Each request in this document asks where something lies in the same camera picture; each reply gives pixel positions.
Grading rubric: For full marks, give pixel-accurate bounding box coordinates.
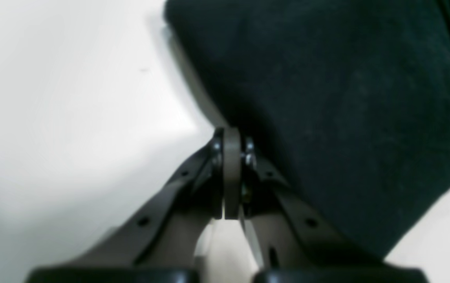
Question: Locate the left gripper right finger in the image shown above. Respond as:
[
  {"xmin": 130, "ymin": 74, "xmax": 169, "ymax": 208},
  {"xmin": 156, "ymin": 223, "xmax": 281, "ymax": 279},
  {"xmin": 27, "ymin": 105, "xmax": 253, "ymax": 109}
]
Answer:
[{"xmin": 243, "ymin": 137, "xmax": 428, "ymax": 283}]

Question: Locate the black T-shirt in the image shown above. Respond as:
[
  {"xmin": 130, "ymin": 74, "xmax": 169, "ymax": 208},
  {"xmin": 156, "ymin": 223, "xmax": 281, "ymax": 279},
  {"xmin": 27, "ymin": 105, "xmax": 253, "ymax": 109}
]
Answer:
[{"xmin": 165, "ymin": 0, "xmax": 450, "ymax": 258}]

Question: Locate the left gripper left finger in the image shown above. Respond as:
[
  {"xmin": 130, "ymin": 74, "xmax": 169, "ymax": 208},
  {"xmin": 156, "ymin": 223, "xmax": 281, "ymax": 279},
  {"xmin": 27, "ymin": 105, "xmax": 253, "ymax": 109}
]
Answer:
[{"xmin": 27, "ymin": 128, "xmax": 241, "ymax": 283}]

